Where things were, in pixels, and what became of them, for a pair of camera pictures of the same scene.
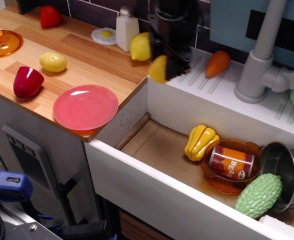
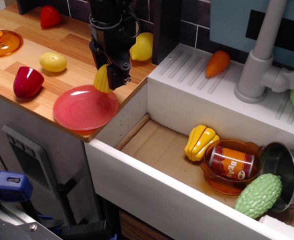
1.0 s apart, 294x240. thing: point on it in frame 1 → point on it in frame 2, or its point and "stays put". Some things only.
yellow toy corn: x=158 y=69 → x=101 y=80
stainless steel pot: x=290 y=165 stays put
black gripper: x=176 y=38 → x=113 y=42
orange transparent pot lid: x=1 y=43 stays put
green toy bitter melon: x=257 y=196 stays put
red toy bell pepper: x=27 y=82 stays put
